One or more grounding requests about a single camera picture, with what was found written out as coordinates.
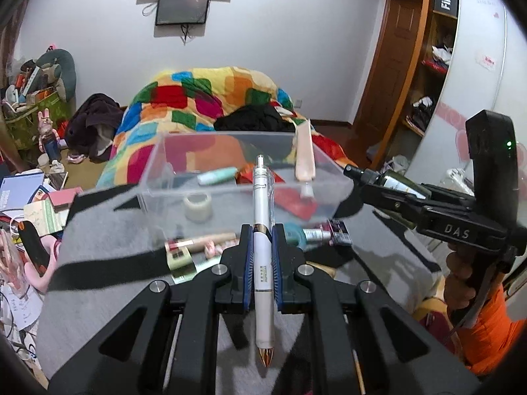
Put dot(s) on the wooden door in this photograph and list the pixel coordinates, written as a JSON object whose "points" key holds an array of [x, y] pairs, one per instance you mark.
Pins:
{"points": [[391, 70]]}

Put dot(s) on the black orange tool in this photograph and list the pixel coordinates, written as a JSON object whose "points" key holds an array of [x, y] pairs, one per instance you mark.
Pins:
{"points": [[33, 247]]}

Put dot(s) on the white wardrobe sliding door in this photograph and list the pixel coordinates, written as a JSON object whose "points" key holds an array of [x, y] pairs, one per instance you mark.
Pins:
{"points": [[473, 90]]}

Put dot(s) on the pink transparent pouch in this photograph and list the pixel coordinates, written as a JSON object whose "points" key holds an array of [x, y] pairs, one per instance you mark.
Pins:
{"points": [[10, 263]]}

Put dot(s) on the pink cosmetic tube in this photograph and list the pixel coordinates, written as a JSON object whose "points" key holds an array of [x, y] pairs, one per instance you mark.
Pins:
{"points": [[206, 240]]}

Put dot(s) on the small wall monitor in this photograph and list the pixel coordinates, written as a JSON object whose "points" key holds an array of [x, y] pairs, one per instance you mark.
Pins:
{"points": [[183, 8]]}

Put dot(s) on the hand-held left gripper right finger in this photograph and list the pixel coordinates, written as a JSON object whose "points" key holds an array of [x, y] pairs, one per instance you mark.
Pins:
{"points": [[279, 263]]}

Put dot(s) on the green white booklet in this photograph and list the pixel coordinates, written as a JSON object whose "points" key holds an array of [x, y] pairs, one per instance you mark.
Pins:
{"points": [[43, 216]]}

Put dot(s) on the colourful patchwork quilt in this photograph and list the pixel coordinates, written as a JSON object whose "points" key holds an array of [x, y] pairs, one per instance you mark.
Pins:
{"points": [[173, 98]]}

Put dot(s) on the red packet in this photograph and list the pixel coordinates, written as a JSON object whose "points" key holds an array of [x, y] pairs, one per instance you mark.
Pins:
{"points": [[300, 206]]}

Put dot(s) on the pink plush toy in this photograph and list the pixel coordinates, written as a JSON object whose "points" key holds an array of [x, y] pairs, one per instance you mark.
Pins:
{"points": [[39, 282]]}

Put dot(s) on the rabbit figurine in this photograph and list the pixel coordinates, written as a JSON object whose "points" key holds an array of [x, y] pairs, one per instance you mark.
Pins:
{"points": [[48, 135]]}

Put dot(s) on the dark bottle with black cap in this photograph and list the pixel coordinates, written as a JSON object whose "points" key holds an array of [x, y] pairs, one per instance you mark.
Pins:
{"points": [[395, 181]]}

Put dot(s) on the white cup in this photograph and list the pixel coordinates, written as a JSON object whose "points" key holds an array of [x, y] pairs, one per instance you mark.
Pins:
{"points": [[44, 161]]}

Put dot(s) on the black garment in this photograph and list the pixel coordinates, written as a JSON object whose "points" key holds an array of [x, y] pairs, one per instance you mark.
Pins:
{"points": [[255, 117]]}

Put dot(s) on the grey green neck pillow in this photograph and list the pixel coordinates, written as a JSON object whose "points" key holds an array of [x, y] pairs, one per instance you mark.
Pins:
{"points": [[61, 66]]}

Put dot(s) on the white tape roll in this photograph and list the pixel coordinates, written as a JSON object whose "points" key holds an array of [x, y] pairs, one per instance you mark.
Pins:
{"points": [[197, 214]]}

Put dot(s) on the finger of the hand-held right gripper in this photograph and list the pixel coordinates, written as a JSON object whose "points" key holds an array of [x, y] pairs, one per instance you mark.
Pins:
{"points": [[391, 203], [448, 195]]}

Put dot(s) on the person's right hand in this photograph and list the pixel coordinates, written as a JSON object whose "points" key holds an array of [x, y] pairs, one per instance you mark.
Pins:
{"points": [[455, 279]]}

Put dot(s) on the clear plastic box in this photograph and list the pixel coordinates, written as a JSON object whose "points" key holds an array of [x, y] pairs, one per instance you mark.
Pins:
{"points": [[173, 214]]}

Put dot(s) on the wooden shelf unit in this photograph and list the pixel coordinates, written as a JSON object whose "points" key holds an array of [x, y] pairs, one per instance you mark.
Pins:
{"points": [[436, 28]]}

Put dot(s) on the mint green tube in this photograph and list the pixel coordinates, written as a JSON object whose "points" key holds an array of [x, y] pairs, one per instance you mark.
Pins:
{"points": [[216, 175]]}

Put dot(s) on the dark maroon clothes pile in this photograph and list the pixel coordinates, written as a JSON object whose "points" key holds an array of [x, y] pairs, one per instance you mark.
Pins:
{"points": [[92, 119]]}

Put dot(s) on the peach cosmetic tube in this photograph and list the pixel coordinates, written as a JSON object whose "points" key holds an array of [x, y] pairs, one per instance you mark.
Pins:
{"points": [[304, 156]]}

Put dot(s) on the white plastic bag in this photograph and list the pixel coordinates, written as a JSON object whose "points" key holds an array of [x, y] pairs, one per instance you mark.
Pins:
{"points": [[397, 163]]}

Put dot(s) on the grey black patterned blanket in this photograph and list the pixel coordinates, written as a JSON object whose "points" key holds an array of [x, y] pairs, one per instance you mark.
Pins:
{"points": [[115, 230]]}

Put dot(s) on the dark purple small box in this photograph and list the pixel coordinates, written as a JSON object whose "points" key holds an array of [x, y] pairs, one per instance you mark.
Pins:
{"points": [[339, 232]]}

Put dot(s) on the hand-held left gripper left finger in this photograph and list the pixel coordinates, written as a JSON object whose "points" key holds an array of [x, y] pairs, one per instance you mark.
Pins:
{"points": [[247, 263]]}

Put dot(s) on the brown curtain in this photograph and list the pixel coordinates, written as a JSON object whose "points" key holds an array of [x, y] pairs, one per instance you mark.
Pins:
{"points": [[8, 70]]}

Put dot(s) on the white pen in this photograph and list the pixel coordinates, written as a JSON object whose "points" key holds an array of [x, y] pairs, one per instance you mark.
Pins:
{"points": [[263, 279]]}

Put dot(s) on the green storage box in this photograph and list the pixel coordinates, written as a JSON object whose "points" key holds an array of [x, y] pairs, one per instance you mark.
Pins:
{"points": [[29, 123]]}

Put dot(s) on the blue booklet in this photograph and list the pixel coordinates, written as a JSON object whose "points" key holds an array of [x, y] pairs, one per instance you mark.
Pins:
{"points": [[18, 191]]}

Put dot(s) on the teal capped cosmetic bottle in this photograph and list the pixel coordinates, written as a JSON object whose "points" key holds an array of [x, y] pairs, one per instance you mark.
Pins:
{"points": [[295, 235]]}

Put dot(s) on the pink book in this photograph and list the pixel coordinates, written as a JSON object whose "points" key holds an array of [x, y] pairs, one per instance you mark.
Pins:
{"points": [[65, 197]]}

